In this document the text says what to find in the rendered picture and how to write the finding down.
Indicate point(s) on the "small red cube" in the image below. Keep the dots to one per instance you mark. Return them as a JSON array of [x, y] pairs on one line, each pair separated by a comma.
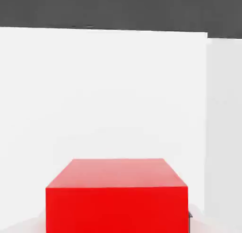
[[117, 208]]

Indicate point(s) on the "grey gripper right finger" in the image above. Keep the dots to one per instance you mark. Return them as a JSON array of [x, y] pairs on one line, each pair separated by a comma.
[[200, 224]]

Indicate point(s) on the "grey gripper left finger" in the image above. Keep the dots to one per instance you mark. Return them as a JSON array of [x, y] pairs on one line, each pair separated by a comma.
[[32, 226]]

